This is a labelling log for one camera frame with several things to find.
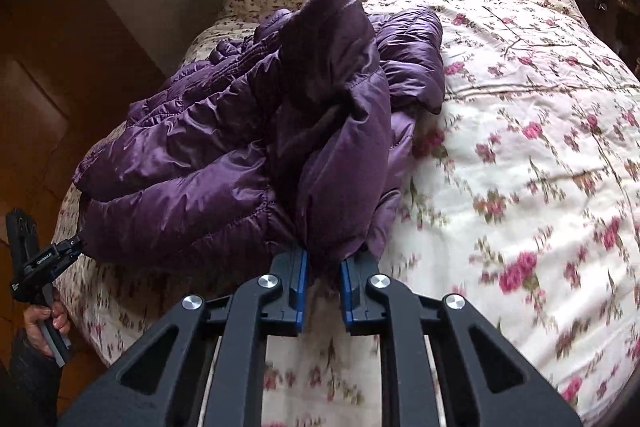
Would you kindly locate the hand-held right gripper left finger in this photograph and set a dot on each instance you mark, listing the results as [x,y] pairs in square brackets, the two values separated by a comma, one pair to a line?
[301,292]

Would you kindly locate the purple puffer jacket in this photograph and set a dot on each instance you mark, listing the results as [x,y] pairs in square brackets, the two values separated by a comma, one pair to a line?
[200,167]

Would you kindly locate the person's left forearm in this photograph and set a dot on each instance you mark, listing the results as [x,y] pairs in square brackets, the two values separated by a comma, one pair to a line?
[30,387]

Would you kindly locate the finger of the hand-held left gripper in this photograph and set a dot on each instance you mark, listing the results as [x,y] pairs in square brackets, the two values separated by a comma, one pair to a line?
[72,249]

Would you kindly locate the large floral print quilt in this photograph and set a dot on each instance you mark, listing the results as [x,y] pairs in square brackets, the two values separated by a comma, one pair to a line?
[500,132]

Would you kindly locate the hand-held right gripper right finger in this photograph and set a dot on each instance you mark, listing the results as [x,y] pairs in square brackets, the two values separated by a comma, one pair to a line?
[346,297]

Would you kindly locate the wooden bedside cabinet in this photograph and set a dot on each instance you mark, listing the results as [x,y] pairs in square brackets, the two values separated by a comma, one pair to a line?
[605,7]

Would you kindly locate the person's left hand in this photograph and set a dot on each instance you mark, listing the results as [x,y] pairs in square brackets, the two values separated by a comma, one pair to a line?
[32,327]

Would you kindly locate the brown wooden wardrobe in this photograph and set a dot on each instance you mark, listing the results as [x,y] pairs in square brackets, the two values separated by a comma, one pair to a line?
[50,57]

